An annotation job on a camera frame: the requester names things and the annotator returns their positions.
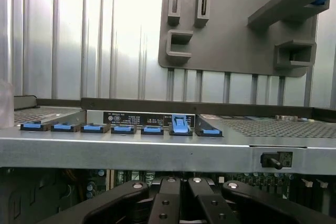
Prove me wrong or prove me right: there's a blue slot retention clip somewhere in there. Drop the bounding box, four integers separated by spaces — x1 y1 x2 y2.
50 123 80 133
20 121 48 132
198 128 224 138
110 125 138 134
140 125 165 135
169 114 194 136
80 123 111 134

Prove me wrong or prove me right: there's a black intrusion switch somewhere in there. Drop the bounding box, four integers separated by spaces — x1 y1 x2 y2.
259 152 293 170

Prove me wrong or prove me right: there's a grey plastic parts rack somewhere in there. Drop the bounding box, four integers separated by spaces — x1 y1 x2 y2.
159 0 331 78

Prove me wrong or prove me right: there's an open black PC case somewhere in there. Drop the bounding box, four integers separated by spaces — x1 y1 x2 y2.
0 81 336 224

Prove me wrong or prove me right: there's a green motherboard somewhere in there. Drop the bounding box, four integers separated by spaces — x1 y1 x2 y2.
86 168 336 209

